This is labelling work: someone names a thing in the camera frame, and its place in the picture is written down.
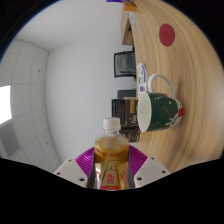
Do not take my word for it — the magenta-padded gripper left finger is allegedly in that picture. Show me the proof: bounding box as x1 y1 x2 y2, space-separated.
53 147 98 189

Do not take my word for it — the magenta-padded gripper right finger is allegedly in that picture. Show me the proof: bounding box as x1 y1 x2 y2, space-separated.
128 145 172 189

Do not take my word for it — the yellow-labelled tea bottle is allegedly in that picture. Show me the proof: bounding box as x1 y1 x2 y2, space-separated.
93 117 130 191

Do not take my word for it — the small dark brown box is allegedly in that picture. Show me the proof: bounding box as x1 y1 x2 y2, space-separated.
119 128 141 143

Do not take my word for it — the large dark brown box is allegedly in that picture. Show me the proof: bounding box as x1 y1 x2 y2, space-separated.
111 98 139 129

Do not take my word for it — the green and white mug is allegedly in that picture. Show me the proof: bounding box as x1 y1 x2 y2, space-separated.
137 73 184 133

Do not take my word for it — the white printed leaflet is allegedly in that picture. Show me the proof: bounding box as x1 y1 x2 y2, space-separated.
135 62 148 94

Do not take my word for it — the square ceiling light panel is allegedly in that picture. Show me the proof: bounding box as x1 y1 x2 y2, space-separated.
0 85 13 125

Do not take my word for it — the black mesh office chair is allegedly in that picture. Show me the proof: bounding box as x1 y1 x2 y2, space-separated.
113 49 137 79

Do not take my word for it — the flat round red coaster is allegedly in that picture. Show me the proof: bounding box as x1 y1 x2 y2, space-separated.
158 23 176 47

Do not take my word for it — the orange box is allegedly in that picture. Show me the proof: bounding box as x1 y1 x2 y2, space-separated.
123 1 137 13

